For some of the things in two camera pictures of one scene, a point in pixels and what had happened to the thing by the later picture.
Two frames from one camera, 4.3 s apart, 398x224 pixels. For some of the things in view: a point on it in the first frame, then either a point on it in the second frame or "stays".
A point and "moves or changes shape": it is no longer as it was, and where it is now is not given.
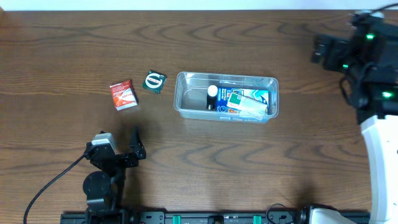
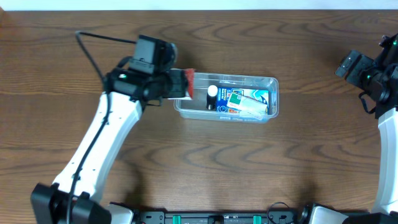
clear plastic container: (190, 91) stays
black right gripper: (319, 47) -> (351, 66)
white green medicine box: (247, 106) stays
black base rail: (201, 217) stays
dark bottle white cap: (212, 91) stays
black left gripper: (123, 159) -> (180, 84)
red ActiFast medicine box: (123, 95) moves or changes shape
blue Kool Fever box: (261, 96) stays
